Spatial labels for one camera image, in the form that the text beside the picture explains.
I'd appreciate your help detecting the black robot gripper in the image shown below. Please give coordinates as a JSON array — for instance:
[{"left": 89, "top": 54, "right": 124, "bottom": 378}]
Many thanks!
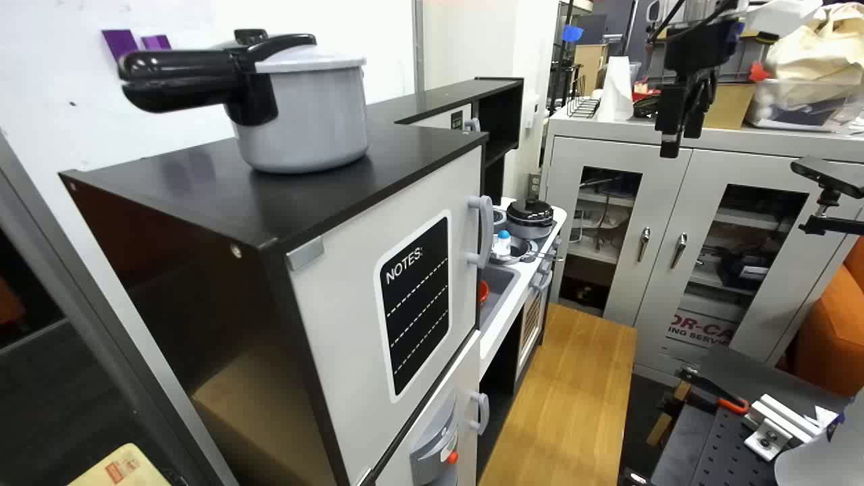
[{"left": 657, "top": 15, "right": 742, "bottom": 139}]

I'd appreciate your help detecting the white bottle with blue cap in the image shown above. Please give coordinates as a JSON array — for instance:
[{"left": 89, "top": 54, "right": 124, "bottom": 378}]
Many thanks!
[{"left": 495, "top": 228, "right": 510, "bottom": 257}]

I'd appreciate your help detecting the stainless steel pan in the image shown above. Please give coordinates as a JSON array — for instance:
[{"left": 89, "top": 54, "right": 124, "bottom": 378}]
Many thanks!
[{"left": 492, "top": 236, "right": 540, "bottom": 263}]

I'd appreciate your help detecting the red dish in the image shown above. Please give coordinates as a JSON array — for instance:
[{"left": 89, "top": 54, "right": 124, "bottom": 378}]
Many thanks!
[{"left": 477, "top": 280, "right": 492, "bottom": 304}]

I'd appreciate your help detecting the grey metal cabinet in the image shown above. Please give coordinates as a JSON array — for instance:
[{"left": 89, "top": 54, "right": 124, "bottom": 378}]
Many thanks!
[{"left": 540, "top": 119, "right": 864, "bottom": 382}]

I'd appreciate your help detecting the grey pot with black lid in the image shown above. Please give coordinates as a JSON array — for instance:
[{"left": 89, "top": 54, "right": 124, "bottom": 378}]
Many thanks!
[{"left": 504, "top": 199, "right": 553, "bottom": 239}]

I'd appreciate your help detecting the black clamp orange grip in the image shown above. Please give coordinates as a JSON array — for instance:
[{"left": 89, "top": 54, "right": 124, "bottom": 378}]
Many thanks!
[{"left": 675, "top": 367, "right": 751, "bottom": 416}]

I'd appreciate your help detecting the aluminium extrusion bar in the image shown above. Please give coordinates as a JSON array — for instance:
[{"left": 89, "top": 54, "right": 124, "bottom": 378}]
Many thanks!
[{"left": 746, "top": 393, "right": 838, "bottom": 462}]

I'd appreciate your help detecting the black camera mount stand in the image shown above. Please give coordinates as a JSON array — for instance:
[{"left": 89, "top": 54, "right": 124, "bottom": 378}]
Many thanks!
[{"left": 792, "top": 161, "right": 864, "bottom": 235}]

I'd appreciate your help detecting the grey pressure cooker black handle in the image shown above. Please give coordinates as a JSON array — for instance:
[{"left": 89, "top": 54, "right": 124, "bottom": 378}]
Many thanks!
[{"left": 118, "top": 28, "right": 371, "bottom": 172}]

